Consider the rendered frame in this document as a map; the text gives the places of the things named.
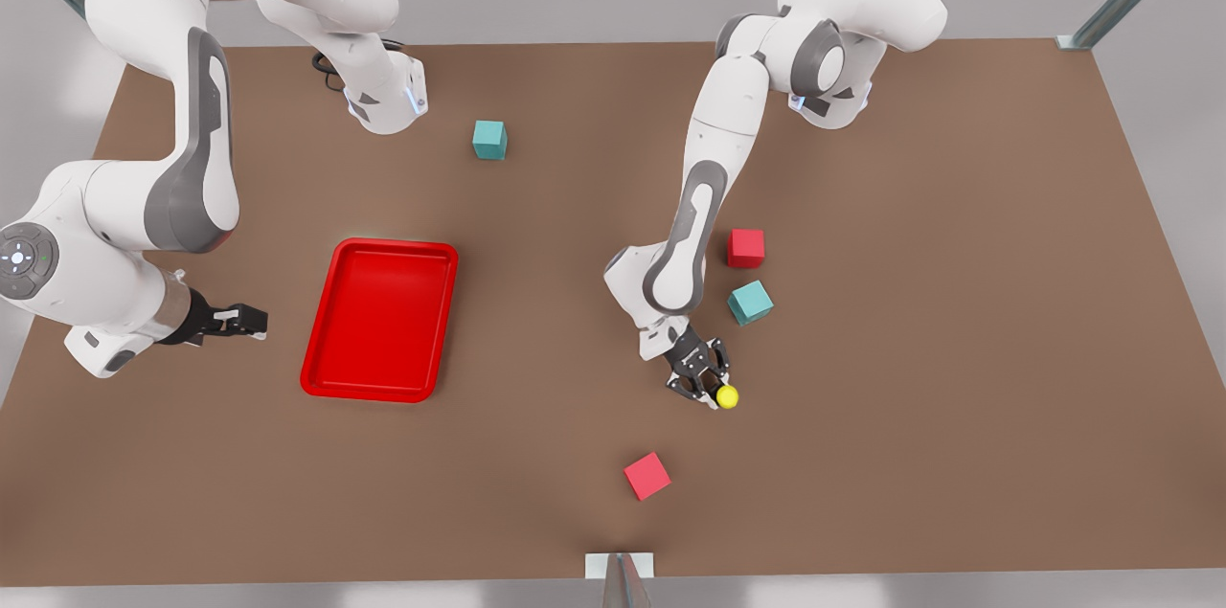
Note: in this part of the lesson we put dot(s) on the small yellow ball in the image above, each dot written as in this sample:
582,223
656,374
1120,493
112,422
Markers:
728,396

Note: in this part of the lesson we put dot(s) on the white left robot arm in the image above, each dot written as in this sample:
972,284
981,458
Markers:
709,168

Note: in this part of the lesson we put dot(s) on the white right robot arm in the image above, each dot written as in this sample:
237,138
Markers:
182,148

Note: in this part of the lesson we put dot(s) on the teal cube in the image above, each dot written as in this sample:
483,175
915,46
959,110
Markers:
489,140
750,303

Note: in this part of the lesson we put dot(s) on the red cube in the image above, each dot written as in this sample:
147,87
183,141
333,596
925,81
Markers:
647,476
746,248

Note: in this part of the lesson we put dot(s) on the red rectangular tray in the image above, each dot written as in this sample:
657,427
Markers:
380,319

